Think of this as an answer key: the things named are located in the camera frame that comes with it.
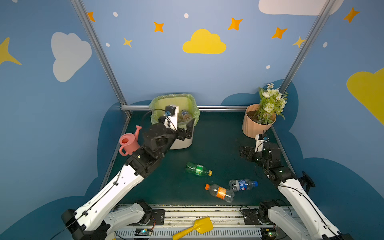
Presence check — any pepsi bottle blue cap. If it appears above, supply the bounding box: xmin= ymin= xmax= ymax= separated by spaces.
xmin=229 ymin=179 xmax=259 ymax=192
xmin=178 ymin=110 xmax=193 ymax=123

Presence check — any green plastic bottle yellow cap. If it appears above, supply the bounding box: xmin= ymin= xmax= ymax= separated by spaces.
xmin=186 ymin=162 xmax=213 ymax=176

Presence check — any clear bottle orange label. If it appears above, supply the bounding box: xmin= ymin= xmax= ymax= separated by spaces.
xmin=205 ymin=184 xmax=235 ymax=203

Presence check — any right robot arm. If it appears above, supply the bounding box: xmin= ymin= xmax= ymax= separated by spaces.
xmin=239 ymin=142 xmax=352 ymax=240

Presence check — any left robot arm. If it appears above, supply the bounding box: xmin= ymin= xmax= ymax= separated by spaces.
xmin=61 ymin=120 xmax=194 ymax=240

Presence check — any white plastic waste bin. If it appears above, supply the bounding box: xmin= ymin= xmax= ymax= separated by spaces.
xmin=151 ymin=96 xmax=197 ymax=151

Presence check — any green bin liner bag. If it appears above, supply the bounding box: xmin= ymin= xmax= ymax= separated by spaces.
xmin=149 ymin=94 xmax=200 ymax=128

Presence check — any pink watering can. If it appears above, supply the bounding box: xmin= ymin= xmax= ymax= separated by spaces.
xmin=119 ymin=125 xmax=143 ymax=157

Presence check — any white artificial flower plant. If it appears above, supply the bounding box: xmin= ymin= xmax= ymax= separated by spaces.
xmin=257 ymin=83 xmax=289 ymax=125

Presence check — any right controller board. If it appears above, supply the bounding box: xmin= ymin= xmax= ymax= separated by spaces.
xmin=261 ymin=228 xmax=278 ymax=240

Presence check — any controller board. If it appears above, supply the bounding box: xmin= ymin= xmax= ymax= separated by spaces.
xmin=261 ymin=228 xmax=278 ymax=240
xmin=134 ymin=229 xmax=153 ymax=238

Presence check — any yellow toy shovel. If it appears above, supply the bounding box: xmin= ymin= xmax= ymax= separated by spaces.
xmin=173 ymin=217 xmax=214 ymax=240

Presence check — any left controller board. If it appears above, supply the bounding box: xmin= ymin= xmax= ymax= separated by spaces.
xmin=134 ymin=229 xmax=153 ymax=238

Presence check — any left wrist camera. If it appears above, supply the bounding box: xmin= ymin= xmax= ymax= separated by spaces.
xmin=159 ymin=105 xmax=179 ymax=131

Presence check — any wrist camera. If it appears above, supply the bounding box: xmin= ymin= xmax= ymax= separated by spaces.
xmin=255 ymin=134 xmax=269 ymax=153
xmin=159 ymin=105 xmax=179 ymax=131

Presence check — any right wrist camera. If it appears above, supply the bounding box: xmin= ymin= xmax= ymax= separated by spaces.
xmin=255 ymin=134 xmax=269 ymax=153

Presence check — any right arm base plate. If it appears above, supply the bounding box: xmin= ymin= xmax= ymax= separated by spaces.
xmin=240 ymin=208 xmax=267 ymax=225

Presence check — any aluminium back frame rail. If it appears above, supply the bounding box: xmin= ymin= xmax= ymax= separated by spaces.
xmin=121 ymin=105 xmax=248 ymax=112

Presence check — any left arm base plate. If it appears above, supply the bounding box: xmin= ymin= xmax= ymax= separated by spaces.
xmin=143 ymin=209 xmax=166 ymax=226

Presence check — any front aluminium rail bed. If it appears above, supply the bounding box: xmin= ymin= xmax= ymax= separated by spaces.
xmin=73 ymin=205 xmax=334 ymax=240

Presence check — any left aluminium frame post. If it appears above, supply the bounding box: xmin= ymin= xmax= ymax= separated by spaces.
xmin=71 ymin=0 xmax=131 ymax=118

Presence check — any aluminium frame post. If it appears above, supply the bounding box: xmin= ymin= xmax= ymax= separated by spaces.
xmin=279 ymin=0 xmax=336 ymax=93
xmin=71 ymin=0 xmax=131 ymax=118

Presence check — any right aluminium frame post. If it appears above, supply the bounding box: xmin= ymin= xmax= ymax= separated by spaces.
xmin=279 ymin=0 xmax=336 ymax=93

